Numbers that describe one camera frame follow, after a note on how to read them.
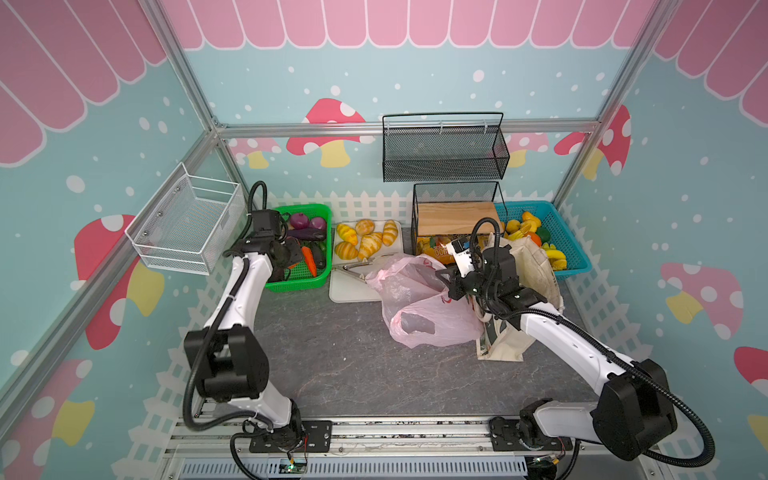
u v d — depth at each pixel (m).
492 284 0.62
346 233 1.16
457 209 1.05
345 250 1.09
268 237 0.65
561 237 1.09
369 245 1.09
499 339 0.76
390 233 1.16
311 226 1.13
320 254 1.09
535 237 1.06
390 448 0.74
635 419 0.41
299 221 1.12
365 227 1.16
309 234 1.10
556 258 1.02
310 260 1.08
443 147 0.94
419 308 0.72
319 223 1.13
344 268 1.05
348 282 1.05
